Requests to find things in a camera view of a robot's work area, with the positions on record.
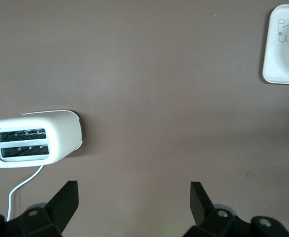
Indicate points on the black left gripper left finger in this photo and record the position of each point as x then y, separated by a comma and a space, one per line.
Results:
60, 209

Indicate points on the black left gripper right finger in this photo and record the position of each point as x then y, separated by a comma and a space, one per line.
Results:
208, 219

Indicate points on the white rectangular tray with print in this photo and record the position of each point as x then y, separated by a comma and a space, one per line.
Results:
280, 64

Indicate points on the white two-slot toaster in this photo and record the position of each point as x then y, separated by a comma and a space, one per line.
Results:
63, 133

